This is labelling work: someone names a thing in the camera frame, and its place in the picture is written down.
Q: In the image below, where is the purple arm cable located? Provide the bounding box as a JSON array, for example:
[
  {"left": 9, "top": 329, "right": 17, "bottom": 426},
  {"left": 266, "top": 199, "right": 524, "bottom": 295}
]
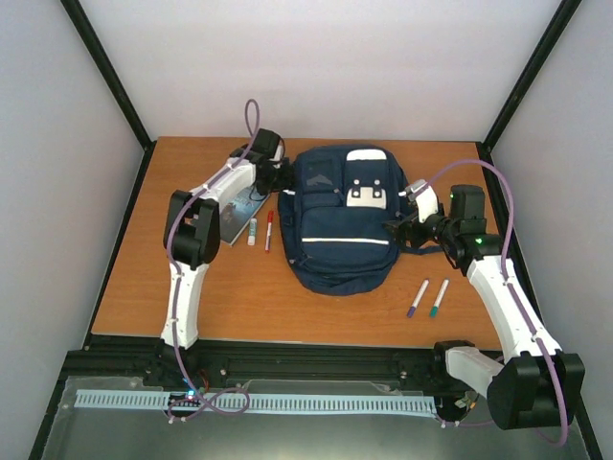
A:
[
  {"left": 162, "top": 99, "right": 251, "bottom": 426},
  {"left": 423, "top": 159, "right": 571, "bottom": 448}
]

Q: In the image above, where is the white green glue stick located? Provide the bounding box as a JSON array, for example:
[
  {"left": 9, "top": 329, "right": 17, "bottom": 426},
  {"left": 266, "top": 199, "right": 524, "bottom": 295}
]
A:
[{"left": 247, "top": 218, "right": 258, "bottom": 246}]

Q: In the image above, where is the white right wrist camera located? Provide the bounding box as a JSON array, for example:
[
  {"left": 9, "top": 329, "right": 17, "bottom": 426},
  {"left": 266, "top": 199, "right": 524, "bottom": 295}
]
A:
[{"left": 405, "top": 179, "right": 439, "bottom": 223}]

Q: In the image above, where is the red capped white marker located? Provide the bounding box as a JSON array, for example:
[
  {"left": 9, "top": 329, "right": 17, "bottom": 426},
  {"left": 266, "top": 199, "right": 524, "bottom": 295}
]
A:
[{"left": 264, "top": 210, "right": 275, "bottom": 253}]

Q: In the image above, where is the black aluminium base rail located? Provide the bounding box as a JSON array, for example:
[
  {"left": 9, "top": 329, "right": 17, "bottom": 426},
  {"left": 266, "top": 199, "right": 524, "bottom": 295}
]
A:
[{"left": 60, "top": 334, "right": 467, "bottom": 395}]

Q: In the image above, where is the black frame post left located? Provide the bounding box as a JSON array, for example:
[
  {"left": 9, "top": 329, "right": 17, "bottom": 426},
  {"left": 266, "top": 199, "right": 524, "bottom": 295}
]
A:
[{"left": 59, "top": 0, "right": 157, "bottom": 150}]

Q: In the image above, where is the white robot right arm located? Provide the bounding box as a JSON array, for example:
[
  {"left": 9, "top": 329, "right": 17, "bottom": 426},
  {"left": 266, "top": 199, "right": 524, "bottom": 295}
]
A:
[{"left": 387, "top": 180, "right": 585, "bottom": 429}]

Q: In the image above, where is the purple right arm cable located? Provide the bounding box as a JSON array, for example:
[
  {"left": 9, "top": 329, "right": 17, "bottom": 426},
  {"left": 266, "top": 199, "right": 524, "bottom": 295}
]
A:
[{"left": 423, "top": 159, "right": 571, "bottom": 448}]

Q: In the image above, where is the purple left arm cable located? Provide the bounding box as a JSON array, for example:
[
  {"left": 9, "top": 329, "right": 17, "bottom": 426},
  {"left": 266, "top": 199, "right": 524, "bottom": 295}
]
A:
[{"left": 162, "top": 99, "right": 251, "bottom": 426}]

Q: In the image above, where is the purple capped white marker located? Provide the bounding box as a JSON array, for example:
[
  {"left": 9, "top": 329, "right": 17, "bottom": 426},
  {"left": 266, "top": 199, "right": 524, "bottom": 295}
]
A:
[{"left": 407, "top": 279, "right": 429, "bottom": 318}]

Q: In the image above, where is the black frame post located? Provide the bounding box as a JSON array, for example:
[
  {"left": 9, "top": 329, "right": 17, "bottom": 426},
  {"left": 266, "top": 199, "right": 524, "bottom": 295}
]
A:
[
  {"left": 482, "top": 0, "right": 583, "bottom": 150},
  {"left": 59, "top": 0, "right": 157, "bottom": 150}
]

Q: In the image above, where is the navy blue student backpack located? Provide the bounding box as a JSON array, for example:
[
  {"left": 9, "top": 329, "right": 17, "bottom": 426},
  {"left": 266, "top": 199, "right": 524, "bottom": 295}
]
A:
[{"left": 277, "top": 145, "right": 444, "bottom": 296}]

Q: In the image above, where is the green capped white marker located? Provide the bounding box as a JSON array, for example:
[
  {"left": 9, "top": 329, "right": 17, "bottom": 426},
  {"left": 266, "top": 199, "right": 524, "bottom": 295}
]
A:
[{"left": 429, "top": 279, "right": 450, "bottom": 318}]

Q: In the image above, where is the dark blue Wuthering Heights book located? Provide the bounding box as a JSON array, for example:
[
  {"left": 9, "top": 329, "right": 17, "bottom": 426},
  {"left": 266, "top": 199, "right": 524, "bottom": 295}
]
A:
[{"left": 220, "top": 186, "right": 268, "bottom": 245}]

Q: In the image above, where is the black frame post right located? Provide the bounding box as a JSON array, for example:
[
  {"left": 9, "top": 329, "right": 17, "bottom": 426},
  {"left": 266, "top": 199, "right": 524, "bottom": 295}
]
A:
[{"left": 482, "top": 0, "right": 583, "bottom": 150}]

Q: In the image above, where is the light blue slotted cable duct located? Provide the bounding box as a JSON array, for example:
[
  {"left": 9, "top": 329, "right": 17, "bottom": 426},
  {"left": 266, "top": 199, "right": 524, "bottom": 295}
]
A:
[{"left": 74, "top": 389, "right": 437, "bottom": 418}]

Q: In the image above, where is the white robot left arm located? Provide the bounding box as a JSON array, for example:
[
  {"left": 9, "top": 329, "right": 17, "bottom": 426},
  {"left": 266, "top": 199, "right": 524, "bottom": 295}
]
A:
[{"left": 161, "top": 128, "right": 286, "bottom": 350}]

